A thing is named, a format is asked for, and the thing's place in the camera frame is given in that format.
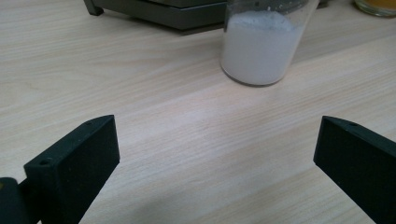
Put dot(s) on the glass of white powder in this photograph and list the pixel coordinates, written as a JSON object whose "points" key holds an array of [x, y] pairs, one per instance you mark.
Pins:
{"points": [[258, 49]]}

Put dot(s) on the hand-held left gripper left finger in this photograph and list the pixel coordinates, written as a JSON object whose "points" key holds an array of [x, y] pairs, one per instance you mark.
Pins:
{"points": [[74, 161]]}

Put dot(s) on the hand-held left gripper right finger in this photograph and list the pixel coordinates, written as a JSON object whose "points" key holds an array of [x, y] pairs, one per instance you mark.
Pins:
{"points": [[358, 161]]}

